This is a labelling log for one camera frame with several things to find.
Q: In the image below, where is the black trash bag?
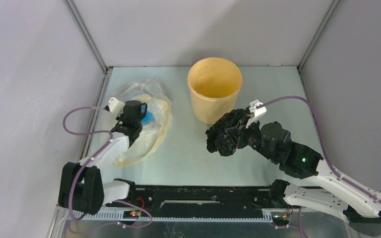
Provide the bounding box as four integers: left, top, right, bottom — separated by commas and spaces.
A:
205, 107, 250, 157

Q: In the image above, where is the clear plastic bag yellow rim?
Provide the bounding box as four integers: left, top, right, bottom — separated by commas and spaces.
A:
109, 78, 173, 167

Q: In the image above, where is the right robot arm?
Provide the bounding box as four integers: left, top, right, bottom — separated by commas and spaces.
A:
215, 110, 381, 237

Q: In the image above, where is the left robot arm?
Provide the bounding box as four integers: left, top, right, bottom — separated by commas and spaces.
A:
58, 98, 147, 221

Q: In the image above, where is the blue trash bag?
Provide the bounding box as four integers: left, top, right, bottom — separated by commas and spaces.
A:
141, 111, 156, 125

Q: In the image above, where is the cream yellow trash bin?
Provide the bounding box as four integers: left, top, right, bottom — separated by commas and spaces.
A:
187, 58, 243, 124

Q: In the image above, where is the right circuit board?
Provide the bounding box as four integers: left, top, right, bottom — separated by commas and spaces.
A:
271, 214, 292, 228

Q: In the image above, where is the circuit board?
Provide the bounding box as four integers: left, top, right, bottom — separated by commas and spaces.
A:
271, 214, 292, 228
123, 210, 141, 219

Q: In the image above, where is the left circuit board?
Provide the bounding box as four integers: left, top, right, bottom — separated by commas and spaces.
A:
123, 210, 141, 219

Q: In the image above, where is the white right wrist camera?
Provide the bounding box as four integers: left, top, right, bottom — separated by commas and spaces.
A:
246, 100, 267, 128

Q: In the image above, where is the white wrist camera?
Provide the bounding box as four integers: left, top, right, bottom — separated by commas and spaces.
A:
104, 97, 125, 114
246, 100, 267, 128

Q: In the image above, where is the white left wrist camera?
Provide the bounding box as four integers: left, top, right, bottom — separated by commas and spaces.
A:
104, 97, 125, 114

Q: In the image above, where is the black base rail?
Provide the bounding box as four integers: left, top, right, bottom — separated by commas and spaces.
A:
125, 185, 289, 221

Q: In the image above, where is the left aluminium frame post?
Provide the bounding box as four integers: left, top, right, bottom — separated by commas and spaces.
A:
63, 0, 109, 74

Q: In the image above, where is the aluminium frame post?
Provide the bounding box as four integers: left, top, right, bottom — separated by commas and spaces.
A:
63, 0, 109, 74
297, 0, 342, 72

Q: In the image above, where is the right aluminium frame post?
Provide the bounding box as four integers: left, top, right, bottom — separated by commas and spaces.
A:
297, 0, 342, 72

